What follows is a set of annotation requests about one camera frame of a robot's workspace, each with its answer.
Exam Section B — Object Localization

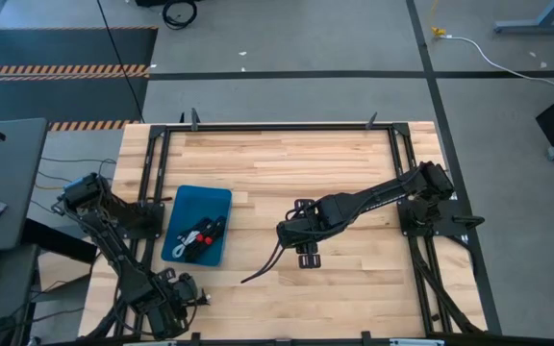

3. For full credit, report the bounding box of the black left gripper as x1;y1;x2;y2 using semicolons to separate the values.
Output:
159;268;212;313

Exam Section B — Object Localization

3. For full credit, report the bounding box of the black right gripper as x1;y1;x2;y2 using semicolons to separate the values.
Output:
239;194;340;284

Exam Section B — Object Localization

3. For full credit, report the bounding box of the black and red tool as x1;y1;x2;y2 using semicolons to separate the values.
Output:
186;214;228;263

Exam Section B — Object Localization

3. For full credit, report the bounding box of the black cable red strap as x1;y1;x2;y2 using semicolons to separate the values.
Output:
178;216;216;249

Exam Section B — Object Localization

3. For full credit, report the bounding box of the blue plastic bin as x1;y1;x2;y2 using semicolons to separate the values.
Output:
160;185;234;268

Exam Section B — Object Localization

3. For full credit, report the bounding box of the dark grey desk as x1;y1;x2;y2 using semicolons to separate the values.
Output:
0;117;50;256

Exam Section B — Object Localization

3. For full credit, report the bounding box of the black hazard striped floor mat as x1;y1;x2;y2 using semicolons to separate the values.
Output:
0;26;160;133

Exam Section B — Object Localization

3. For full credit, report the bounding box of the grey table leg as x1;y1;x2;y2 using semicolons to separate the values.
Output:
492;0;554;36

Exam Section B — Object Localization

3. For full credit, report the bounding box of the small black slotted bracket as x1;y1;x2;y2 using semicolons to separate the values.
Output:
297;254;322;270

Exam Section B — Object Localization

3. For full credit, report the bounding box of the white coiled cable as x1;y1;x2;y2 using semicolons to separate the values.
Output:
170;229;202;260

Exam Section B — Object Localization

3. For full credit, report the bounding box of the black table frame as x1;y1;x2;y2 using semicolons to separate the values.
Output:
113;120;485;340

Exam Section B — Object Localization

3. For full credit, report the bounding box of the thin black hanging cable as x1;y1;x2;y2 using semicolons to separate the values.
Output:
95;0;146;125

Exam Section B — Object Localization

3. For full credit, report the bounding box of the black coiled floor cable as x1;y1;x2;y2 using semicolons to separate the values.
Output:
161;0;199;32

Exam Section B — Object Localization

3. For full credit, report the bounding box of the yellow plug and cord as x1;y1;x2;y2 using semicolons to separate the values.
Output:
428;0;448;40

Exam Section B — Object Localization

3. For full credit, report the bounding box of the white floor cable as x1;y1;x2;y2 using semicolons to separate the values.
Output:
442;34;554;100

